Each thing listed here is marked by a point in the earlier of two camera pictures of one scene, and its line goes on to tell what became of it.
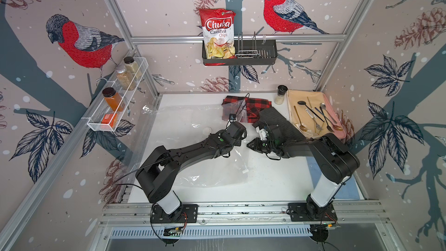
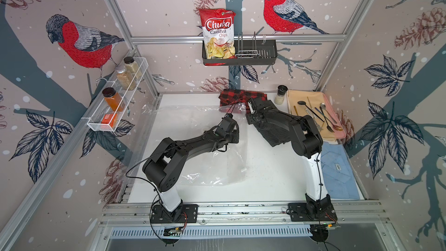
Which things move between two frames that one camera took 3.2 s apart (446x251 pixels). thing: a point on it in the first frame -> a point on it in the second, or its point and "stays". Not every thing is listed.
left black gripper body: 238,142 -> 233,137
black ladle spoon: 302,102 stays
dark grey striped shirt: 269,117 stays
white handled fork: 311,114 stays
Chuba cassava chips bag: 218,28 stays
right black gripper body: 263,146 -> 251,118
